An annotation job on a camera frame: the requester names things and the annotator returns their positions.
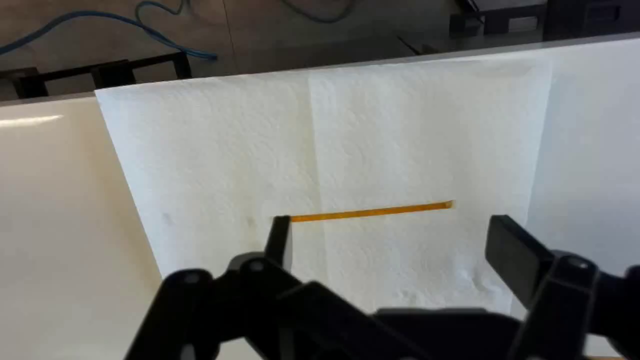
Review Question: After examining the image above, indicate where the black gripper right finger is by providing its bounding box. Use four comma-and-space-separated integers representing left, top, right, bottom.
485, 214, 640, 360

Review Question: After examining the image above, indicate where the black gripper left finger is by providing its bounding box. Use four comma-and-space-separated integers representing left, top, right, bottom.
125, 216, 429, 360

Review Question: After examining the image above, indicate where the thin brown honey stick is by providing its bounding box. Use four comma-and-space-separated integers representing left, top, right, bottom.
291, 200, 456, 222

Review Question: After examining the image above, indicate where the white paper towel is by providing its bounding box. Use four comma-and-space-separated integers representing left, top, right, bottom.
98, 38, 640, 314

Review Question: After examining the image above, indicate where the dark equipment on floor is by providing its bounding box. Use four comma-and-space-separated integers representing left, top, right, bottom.
448, 0, 640, 40

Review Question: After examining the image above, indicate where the black metal floor frame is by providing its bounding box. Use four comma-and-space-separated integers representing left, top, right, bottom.
0, 52, 193, 99

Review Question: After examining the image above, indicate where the blue cable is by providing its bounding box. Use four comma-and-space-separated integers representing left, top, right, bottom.
0, 0, 221, 63

